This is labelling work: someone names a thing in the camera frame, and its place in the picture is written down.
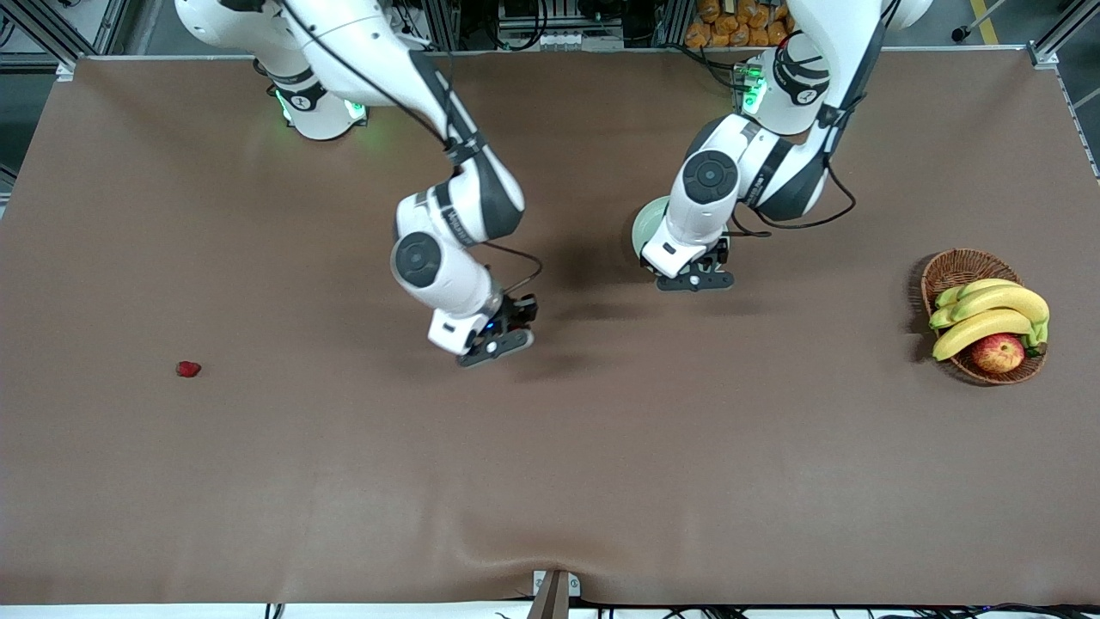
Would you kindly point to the metal bracket with post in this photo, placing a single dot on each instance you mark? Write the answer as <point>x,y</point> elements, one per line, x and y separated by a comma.
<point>554,597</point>

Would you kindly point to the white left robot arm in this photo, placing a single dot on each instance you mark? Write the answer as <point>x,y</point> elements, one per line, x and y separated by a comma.
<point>713,215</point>

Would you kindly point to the light green round plate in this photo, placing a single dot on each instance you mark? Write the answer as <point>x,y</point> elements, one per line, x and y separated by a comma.
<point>649,228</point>

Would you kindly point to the aluminium frame rail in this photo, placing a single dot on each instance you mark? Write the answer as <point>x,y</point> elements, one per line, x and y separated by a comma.
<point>1044,53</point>
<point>110,26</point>

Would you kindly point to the brown wicker basket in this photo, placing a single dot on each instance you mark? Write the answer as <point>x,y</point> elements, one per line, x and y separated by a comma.
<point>954,273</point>

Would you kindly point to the yellow banana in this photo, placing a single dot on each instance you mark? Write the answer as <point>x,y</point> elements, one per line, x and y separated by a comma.
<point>984,285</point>
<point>980,327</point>
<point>1005,299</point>

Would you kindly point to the red strawberry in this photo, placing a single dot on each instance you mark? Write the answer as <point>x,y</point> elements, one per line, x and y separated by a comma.
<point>188,369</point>

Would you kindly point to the red yellow apple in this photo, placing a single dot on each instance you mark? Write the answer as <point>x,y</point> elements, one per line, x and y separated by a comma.
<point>997,354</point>

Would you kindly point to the white terminal block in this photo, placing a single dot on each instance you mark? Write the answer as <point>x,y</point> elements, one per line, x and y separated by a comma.
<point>559,39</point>

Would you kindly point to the brown table cover mat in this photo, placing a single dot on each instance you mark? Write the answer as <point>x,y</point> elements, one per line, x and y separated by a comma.
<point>516,473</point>

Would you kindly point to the aluminium frame post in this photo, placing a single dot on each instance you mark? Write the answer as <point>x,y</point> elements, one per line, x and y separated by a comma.
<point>672,21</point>
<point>443,21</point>

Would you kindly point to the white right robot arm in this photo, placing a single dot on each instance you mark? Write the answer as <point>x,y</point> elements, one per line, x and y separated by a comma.
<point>361,43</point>

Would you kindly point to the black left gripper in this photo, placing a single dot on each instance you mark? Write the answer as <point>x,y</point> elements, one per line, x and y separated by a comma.
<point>718,254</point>

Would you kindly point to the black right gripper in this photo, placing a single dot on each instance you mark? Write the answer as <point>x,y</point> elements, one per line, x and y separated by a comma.
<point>517,311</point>

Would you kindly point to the pile of orange items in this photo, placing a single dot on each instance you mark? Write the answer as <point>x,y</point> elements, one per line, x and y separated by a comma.
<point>730,26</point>

